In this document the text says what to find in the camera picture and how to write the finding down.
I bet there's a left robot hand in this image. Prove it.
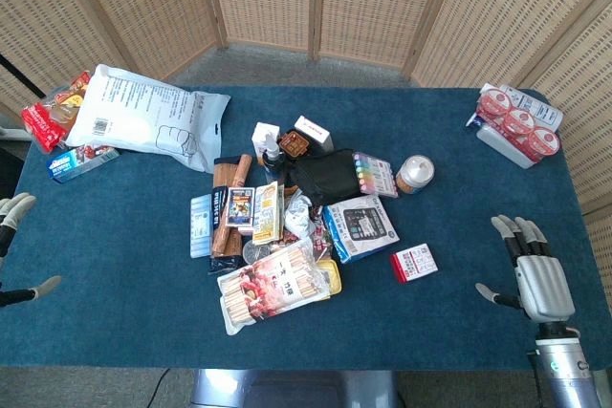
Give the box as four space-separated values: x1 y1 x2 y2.
0 192 63 309

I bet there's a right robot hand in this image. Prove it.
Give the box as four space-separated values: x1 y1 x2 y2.
474 214 577 324

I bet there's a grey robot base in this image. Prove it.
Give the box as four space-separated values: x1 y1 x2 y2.
189 368 400 408

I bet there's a blue toothpaste box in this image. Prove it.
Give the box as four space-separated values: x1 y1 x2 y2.
46 145 120 184

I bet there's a red snack package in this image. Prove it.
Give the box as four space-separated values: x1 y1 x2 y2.
20 102 69 155

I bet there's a small red white box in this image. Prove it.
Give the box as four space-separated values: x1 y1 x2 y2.
389 243 439 284

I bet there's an orange snack package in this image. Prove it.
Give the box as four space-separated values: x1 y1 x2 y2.
41 70 93 130

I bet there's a clear plastic box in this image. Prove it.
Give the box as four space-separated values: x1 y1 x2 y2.
466 113 537 170

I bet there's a red lidded cup trio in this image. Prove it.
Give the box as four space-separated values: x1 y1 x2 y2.
476 83 561 158

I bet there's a round jar with white lid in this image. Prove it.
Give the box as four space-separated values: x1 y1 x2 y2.
395 154 436 195

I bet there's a white printed carton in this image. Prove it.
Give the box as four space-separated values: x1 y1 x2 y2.
499 84 565 133

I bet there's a large white plastic bag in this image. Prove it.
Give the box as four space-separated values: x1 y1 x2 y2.
64 63 231 174

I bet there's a calculator box blue white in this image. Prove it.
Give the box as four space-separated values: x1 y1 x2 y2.
322 195 401 265

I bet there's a light blue flat pack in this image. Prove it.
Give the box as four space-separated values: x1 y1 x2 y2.
188 193 214 260

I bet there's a pastel highlighter set pack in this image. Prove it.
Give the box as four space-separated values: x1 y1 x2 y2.
352 151 399 200

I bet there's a brown wooden stick bundle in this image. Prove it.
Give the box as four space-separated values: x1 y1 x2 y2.
208 153 253 276

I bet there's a red dark snack wrapper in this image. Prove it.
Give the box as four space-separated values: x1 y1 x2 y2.
281 204 336 264

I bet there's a small card game box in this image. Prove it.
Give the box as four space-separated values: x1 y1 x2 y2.
224 186 255 229

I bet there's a black pouch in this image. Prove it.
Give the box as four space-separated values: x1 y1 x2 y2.
286 148 368 207

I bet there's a round metal tin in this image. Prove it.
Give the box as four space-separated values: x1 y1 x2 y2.
241 240 273 266

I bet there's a white crumpled wrapper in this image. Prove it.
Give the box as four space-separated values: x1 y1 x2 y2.
283 189 319 241

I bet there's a yellow white paper packet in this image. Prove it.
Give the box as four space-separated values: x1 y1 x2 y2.
251 181 286 247

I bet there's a white spray bottle box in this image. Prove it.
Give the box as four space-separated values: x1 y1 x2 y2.
251 121 282 166

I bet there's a white box with red print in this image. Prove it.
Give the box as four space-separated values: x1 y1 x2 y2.
294 115 335 153

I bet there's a dark spray bottle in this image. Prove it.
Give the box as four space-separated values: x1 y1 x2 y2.
262 135 287 185

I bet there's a bamboo skewer pack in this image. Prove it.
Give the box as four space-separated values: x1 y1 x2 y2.
216 239 331 336

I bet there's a brown square packet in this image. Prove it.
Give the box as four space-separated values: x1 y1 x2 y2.
277 130 311 161

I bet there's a black cable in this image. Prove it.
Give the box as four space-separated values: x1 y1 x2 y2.
145 368 171 408

